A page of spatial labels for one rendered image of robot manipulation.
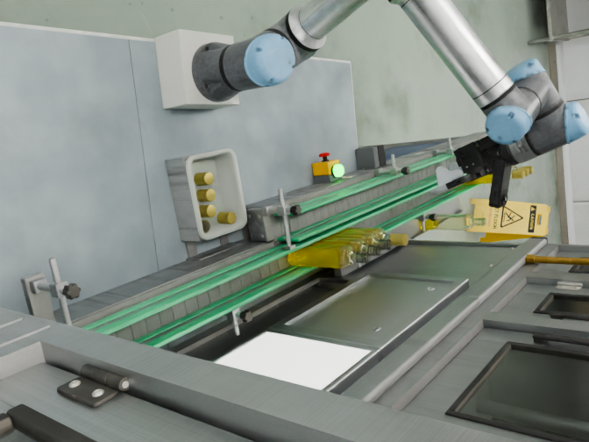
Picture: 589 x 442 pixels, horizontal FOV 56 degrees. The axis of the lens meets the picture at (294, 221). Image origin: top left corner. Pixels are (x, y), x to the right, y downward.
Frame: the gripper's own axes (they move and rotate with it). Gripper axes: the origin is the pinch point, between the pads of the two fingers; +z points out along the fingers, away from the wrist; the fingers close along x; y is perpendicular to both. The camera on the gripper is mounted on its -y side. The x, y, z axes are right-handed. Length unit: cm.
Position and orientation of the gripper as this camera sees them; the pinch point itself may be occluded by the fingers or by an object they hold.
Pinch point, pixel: (441, 190)
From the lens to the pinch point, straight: 139.7
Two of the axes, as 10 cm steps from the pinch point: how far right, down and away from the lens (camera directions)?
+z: -6.6, 3.3, 6.7
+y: -4.0, -9.2, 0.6
